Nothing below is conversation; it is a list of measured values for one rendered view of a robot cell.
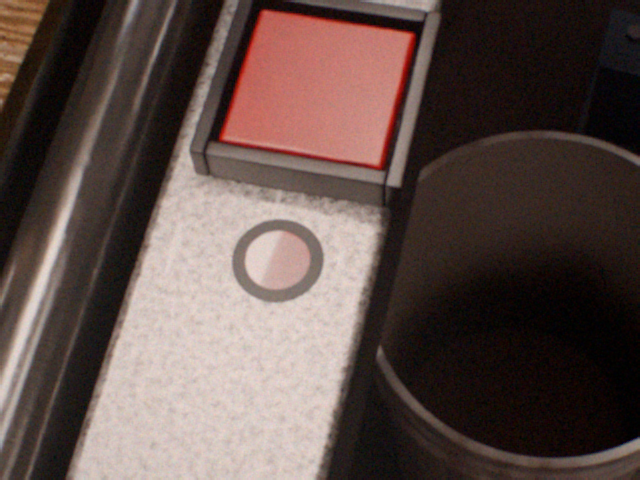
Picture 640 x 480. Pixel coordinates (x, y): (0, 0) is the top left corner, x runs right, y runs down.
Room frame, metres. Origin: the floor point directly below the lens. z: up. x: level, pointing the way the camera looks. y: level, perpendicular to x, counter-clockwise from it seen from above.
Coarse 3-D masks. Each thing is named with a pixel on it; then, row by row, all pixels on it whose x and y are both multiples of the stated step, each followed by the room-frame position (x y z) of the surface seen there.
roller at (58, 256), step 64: (128, 0) 0.32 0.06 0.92; (192, 0) 0.32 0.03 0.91; (128, 64) 0.29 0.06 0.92; (192, 64) 0.30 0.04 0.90; (64, 128) 0.27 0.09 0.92; (128, 128) 0.26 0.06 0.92; (64, 192) 0.24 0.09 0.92; (128, 192) 0.24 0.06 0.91; (64, 256) 0.21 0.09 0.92; (128, 256) 0.22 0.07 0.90; (0, 320) 0.19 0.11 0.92; (64, 320) 0.19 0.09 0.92; (0, 384) 0.17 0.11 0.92; (64, 384) 0.17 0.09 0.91; (0, 448) 0.14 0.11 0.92; (64, 448) 0.15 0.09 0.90
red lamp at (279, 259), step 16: (256, 240) 0.21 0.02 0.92; (272, 240) 0.21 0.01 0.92; (288, 240) 0.21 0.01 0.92; (256, 256) 0.20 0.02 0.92; (272, 256) 0.20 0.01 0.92; (288, 256) 0.20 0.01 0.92; (304, 256) 0.20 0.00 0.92; (256, 272) 0.20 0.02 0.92; (272, 272) 0.20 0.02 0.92; (288, 272) 0.20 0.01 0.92; (304, 272) 0.19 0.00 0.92; (272, 288) 0.19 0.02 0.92
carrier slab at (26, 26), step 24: (0, 0) 0.32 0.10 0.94; (24, 0) 0.31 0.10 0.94; (48, 0) 0.31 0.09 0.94; (0, 24) 0.31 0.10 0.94; (24, 24) 0.30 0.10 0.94; (48, 24) 0.31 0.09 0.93; (0, 48) 0.29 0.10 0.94; (24, 48) 0.29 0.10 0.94; (0, 72) 0.28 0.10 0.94; (24, 72) 0.28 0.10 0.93; (0, 96) 0.27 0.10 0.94; (24, 96) 0.28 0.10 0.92; (0, 120) 0.26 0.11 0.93; (0, 144) 0.26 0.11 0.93
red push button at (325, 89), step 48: (288, 48) 0.28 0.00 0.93; (336, 48) 0.28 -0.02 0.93; (384, 48) 0.27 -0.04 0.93; (240, 96) 0.26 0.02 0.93; (288, 96) 0.26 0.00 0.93; (336, 96) 0.26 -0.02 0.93; (384, 96) 0.25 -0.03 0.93; (240, 144) 0.24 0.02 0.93; (288, 144) 0.24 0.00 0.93; (336, 144) 0.24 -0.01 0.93; (384, 144) 0.23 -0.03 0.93
